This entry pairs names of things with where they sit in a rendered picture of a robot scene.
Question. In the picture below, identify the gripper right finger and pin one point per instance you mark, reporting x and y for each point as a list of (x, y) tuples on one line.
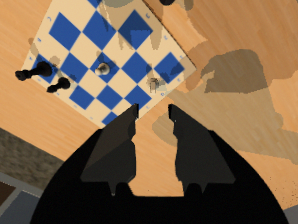
[(203, 157)]

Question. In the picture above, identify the blue and cream chessboard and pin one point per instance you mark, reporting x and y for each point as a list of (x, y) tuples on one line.
[(76, 36)]

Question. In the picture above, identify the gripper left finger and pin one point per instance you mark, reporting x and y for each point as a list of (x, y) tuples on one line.
[(105, 159)]

